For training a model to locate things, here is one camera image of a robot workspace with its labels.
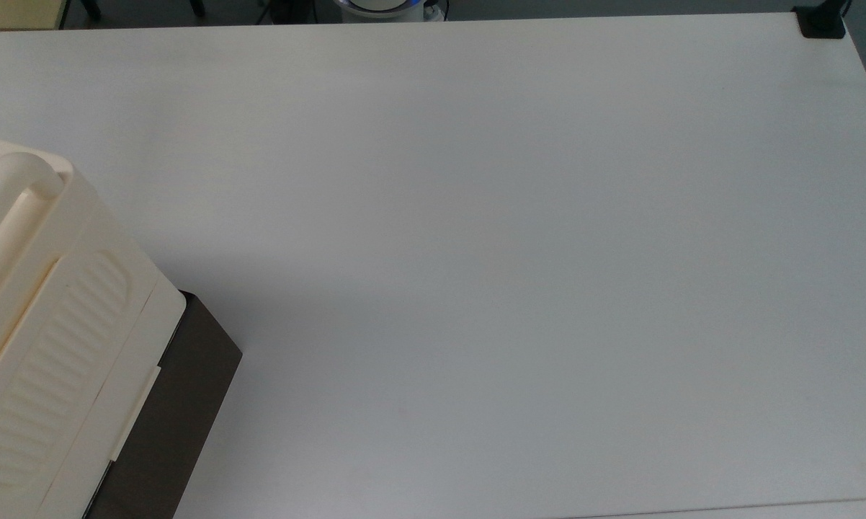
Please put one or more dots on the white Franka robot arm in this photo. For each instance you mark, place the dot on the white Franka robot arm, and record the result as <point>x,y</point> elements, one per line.
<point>386,7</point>

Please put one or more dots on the cream plastic cabinet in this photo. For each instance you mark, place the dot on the cream plastic cabinet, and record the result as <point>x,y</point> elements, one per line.
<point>51,324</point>

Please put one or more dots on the black chair leg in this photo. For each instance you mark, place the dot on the black chair leg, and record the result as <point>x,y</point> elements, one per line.
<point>92,7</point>
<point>197,6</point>

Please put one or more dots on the black table clamp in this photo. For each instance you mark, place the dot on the black table clamp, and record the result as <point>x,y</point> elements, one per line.
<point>822,21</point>

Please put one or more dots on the yellow wooden furniture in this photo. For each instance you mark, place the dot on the yellow wooden furniture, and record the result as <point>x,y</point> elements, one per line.
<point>26,13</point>

